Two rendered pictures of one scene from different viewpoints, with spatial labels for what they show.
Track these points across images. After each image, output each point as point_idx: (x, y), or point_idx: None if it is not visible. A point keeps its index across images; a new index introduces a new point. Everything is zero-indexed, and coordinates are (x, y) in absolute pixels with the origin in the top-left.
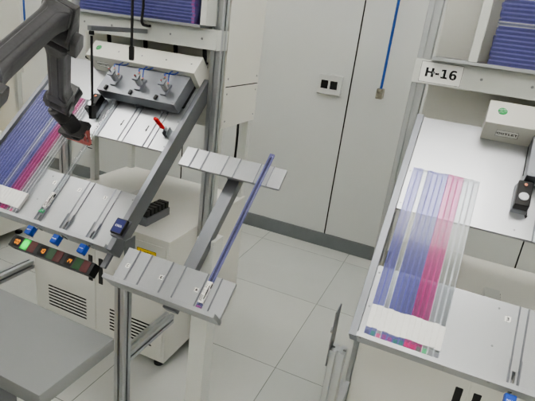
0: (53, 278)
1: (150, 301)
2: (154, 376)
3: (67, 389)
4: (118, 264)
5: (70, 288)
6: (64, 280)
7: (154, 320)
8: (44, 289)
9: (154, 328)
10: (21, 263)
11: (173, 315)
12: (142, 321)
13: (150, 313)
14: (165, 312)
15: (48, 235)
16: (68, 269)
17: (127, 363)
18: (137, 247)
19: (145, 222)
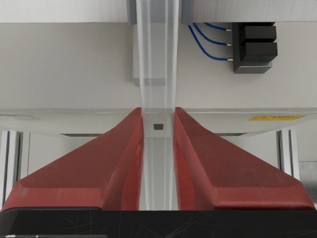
0: (66, 132)
1: (254, 129)
2: (238, 144)
3: (174, 208)
4: (199, 123)
5: (101, 132)
6: (86, 131)
7: (255, 131)
8: (54, 134)
9: (296, 174)
10: (6, 148)
11: (296, 131)
12: (232, 132)
13: (248, 131)
14: (283, 131)
15: (25, 123)
16: (91, 129)
17: None
18: (256, 116)
19: (266, 70)
